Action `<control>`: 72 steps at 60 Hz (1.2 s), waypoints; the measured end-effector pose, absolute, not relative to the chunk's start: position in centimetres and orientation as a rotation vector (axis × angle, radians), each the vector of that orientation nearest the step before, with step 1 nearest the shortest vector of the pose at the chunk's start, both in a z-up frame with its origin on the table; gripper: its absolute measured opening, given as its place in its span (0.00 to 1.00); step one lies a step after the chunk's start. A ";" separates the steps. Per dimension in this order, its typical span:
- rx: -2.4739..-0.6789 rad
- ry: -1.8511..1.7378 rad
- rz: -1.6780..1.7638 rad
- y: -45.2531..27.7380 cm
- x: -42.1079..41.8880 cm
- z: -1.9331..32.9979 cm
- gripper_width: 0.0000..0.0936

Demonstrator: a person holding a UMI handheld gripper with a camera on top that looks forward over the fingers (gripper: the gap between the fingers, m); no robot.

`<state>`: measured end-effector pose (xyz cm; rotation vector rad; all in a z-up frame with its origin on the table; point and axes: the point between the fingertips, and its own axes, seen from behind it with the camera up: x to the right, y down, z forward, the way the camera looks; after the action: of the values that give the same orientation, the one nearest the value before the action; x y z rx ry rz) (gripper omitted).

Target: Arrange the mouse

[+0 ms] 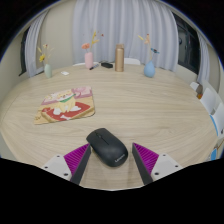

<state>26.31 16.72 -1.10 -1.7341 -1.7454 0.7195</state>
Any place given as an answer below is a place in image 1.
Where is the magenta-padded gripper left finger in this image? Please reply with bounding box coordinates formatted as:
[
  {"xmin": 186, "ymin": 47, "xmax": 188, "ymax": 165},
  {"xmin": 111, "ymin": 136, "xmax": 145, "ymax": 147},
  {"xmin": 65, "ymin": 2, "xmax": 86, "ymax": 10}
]
[{"xmin": 42, "ymin": 143, "xmax": 92, "ymax": 186}]

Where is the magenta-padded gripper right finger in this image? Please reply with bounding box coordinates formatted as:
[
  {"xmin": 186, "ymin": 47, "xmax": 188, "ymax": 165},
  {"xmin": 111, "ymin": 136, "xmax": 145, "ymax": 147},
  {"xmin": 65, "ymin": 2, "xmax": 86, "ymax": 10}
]
[{"xmin": 131, "ymin": 142, "xmax": 183, "ymax": 186}]

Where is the black computer mouse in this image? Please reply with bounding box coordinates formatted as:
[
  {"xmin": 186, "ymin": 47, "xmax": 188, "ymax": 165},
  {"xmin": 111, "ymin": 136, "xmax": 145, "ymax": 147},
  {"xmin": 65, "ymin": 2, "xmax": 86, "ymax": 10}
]
[{"xmin": 86, "ymin": 127, "xmax": 129, "ymax": 168}]

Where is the cartoon dog print mouse pad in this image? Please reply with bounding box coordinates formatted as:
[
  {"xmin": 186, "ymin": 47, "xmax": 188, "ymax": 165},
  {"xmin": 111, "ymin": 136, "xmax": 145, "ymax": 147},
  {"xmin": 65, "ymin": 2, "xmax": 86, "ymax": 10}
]
[{"xmin": 33, "ymin": 86, "xmax": 96, "ymax": 126}]

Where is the white and blue chairs group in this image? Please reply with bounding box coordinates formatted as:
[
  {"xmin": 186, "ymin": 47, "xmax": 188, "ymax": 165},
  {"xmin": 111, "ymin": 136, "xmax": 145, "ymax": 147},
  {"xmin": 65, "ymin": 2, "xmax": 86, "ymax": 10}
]
[{"xmin": 189, "ymin": 79, "xmax": 224, "ymax": 161}]

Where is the blue vase with dried flowers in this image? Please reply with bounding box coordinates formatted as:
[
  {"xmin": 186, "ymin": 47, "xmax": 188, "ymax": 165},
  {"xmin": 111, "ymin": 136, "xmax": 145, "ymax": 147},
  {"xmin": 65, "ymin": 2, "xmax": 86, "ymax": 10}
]
[{"xmin": 137, "ymin": 33, "xmax": 160, "ymax": 79}]

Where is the green vase with yellow flowers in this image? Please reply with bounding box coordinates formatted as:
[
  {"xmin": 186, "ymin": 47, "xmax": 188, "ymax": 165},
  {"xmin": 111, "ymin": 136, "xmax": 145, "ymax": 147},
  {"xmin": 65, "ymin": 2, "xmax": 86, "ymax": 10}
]
[{"xmin": 37, "ymin": 43, "xmax": 54, "ymax": 79}]

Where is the white chair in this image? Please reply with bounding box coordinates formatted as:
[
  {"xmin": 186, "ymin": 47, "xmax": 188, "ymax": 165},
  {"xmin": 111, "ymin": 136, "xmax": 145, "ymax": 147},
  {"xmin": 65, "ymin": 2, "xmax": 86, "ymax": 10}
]
[{"xmin": 123, "ymin": 57, "xmax": 142, "ymax": 66}]

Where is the small black box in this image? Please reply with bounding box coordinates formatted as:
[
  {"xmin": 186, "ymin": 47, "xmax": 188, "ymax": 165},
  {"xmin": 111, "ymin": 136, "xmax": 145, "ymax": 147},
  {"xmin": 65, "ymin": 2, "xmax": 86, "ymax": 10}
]
[{"xmin": 100, "ymin": 61, "xmax": 114, "ymax": 69}]

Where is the pink vase with dried flowers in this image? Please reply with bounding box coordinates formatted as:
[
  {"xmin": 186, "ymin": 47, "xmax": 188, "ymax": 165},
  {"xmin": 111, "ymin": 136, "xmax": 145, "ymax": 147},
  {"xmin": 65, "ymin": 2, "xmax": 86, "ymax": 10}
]
[{"xmin": 80, "ymin": 30, "xmax": 104, "ymax": 70}]

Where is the gold metal bottle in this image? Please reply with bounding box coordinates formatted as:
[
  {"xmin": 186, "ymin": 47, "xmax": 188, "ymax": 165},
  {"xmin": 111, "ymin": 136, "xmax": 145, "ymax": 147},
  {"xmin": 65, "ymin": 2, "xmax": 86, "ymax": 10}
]
[{"xmin": 114, "ymin": 43, "xmax": 125, "ymax": 73}]

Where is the narrow white curtain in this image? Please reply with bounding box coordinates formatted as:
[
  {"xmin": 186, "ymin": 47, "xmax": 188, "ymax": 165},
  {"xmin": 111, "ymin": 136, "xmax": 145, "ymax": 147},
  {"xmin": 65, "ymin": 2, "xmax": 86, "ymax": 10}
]
[
  {"xmin": 24, "ymin": 9, "xmax": 51, "ymax": 78},
  {"xmin": 196, "ymin": 31, "xmax": 212, "ymax": 84}
]

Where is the dark window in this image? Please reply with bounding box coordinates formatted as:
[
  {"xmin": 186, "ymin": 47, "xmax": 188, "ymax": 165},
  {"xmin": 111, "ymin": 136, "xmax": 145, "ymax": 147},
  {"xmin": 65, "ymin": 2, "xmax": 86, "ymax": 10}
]
[
  {"xmin": 18, "ymin": 28, "xmax": 31, "ymax": 77},
  {"xmin": 173, "ymin": 13, "xmax": 202, "ymax": 75}
]

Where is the wide white curtain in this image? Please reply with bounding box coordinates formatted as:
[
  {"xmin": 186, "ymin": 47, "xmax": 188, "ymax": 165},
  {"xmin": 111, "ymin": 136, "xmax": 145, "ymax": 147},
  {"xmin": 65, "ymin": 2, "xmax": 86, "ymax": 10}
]
[{"xmin": 71, "ymin": 0, "xmax": 180, "ymax": 73}]

